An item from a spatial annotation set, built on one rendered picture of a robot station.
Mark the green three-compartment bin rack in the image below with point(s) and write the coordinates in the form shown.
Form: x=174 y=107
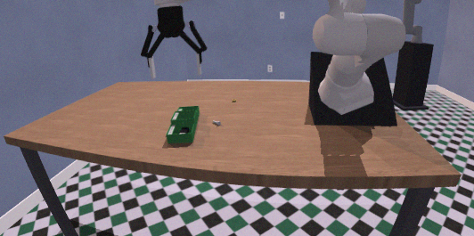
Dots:
x=186 y=118

